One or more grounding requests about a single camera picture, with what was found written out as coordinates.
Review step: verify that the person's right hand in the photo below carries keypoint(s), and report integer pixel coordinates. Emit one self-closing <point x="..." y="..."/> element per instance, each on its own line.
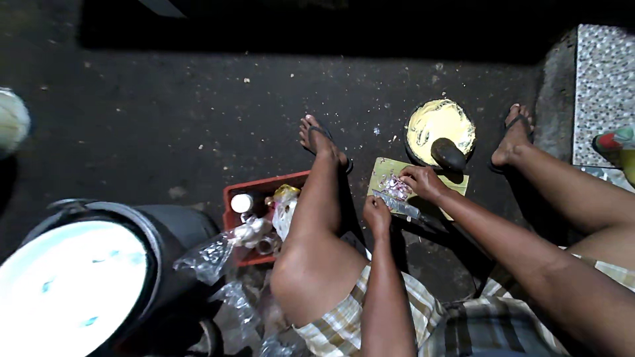
<point x="427" y="183"/>

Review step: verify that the person's left hand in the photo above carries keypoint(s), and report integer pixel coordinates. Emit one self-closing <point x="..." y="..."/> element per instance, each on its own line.
<point x="378" y="218"/>

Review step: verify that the person's right fingers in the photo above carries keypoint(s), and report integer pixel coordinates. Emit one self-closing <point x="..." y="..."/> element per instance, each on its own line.
<point x="408" y="174"/>

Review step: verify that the person's left fingers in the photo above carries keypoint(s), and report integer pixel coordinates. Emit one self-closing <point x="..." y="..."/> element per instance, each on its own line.
<point x="369" y="201"/>

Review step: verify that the person's right forearm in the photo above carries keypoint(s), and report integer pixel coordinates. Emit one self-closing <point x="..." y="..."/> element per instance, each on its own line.
<point x="521" y="248"/>

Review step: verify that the person's left forearm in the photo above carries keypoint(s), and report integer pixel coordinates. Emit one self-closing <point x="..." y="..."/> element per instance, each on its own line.
<point x="387" y="297"/>

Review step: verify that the pile of chopped shallots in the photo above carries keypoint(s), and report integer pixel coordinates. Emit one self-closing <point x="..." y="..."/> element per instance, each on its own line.
<point x="393" y="187"/>

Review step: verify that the dark round stone mortar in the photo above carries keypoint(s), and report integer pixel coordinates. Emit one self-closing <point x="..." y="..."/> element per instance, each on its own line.
<point x="408" y="148"/>

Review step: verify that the yellow-green cutting board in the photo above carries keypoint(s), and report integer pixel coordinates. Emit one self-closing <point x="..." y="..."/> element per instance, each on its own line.
<point x="379" y="171"/>

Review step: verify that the dark stone pestle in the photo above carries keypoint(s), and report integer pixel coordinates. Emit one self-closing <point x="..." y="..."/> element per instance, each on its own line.
<point x="448" y="154"/>

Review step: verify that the person's legs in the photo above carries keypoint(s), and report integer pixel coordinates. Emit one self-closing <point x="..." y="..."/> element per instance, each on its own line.
<point x="317" y="238"/>

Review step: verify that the yellow paste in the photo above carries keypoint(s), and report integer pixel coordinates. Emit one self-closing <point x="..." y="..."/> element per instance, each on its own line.
<point x="439" y="116"/>

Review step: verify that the yellow plastic packet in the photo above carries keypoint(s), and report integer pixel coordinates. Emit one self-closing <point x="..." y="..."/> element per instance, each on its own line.
<point x="287" y="191"/>

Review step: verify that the white plastic bag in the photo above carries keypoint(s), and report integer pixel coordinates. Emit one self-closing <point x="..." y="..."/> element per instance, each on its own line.
<point x="283" y="215"/>

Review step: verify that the red plastic crate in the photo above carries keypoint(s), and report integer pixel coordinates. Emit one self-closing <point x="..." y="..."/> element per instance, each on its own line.
<point x="263" y="181"/>

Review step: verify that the small clear glass jar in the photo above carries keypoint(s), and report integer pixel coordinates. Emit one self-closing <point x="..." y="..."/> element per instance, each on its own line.
<point x="266" y="245"/>

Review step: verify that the clear bag of garlic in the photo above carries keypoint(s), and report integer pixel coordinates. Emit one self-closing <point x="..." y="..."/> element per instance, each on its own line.
<point x="252" y="231"/>

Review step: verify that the jar with white lid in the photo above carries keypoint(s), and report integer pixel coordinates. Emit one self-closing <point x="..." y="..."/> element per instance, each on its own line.
<point x="242" y="203"/>

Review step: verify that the crumpled clear plastic bag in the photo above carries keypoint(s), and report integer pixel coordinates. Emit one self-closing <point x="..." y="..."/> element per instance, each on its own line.
<point x="238" y="301"/>

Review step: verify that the person's body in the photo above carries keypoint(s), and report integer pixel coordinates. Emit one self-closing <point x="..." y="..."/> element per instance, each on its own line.
<point x="496" y="332"/>

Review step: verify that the red and green packet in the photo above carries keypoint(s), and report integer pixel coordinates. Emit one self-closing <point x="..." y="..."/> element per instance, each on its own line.
<point x="607" y="141"/>

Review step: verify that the dark curved-rim container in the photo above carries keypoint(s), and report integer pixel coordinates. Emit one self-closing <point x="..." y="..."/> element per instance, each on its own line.
<point x="212" y="337"/>

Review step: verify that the large grey plastic bucket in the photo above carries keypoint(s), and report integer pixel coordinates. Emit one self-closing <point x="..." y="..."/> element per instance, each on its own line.
<point x="166" y="248"/>

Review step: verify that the pebble-patterned tiled ledge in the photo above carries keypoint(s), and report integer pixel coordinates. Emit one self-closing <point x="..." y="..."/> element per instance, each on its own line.
<point x="600" y="74"/>

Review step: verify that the yellow-green object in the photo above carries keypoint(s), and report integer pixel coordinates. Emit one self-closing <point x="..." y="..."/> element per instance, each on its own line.
<point x="629" y="163"/>

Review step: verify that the large white round lid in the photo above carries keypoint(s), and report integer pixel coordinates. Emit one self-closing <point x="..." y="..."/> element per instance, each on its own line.
<point x="74" y="287"/>

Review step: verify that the white round container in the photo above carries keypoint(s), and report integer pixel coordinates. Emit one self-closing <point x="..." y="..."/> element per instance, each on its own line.
<point x="11" y="121"/>

